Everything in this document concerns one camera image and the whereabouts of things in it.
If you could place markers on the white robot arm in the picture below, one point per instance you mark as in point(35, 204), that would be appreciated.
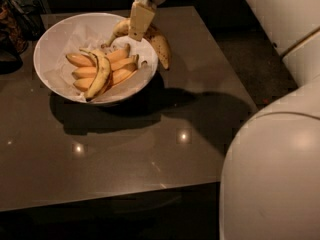
point(270, 181)

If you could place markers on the bunch of small bananas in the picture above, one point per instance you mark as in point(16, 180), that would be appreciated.
point(123, 66)

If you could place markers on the black wire rack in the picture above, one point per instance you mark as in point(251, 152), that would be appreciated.
point(28, 19)

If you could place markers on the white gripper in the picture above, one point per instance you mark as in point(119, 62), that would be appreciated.
point(143, 12)

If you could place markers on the white bowl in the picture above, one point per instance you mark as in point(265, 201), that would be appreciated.
point(53, 40)

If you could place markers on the curved yellow banana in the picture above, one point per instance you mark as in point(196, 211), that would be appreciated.
point(103, 73)

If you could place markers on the spotted yellow banana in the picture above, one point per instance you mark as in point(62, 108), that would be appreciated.
point(153, 35)

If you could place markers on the dark patterned container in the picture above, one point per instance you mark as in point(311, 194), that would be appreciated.
point(9, 24)

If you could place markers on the white paper liner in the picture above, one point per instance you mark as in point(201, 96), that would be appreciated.
point(76, 34)

